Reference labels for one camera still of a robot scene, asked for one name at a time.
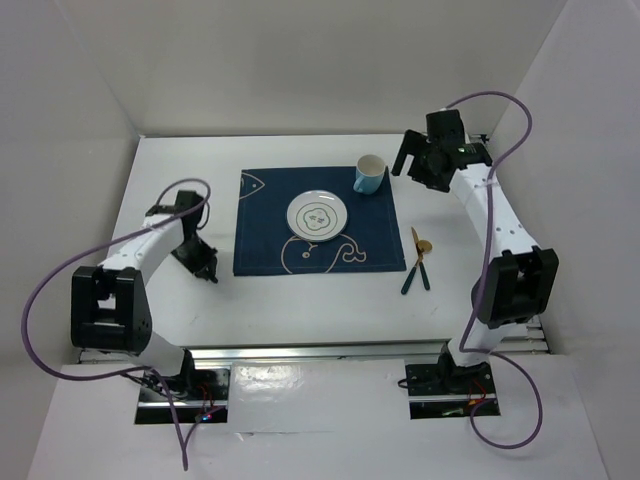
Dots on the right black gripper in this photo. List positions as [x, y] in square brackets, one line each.
[417, 143]

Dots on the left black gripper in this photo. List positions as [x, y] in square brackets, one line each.
[194, 265]

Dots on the light blue mug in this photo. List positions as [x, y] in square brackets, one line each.
[370, 171]

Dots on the blue whale placemat cloth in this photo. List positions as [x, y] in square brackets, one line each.
[266, 246]

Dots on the white plate blue rim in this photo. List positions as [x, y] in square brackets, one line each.
[317, 216]

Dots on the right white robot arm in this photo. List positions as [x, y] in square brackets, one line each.
[517, 275]

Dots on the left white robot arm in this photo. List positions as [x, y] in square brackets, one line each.
[110, 310]

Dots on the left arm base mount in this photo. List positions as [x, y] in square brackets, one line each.
[206, 401]

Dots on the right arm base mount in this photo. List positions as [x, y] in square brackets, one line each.
[441, 391]

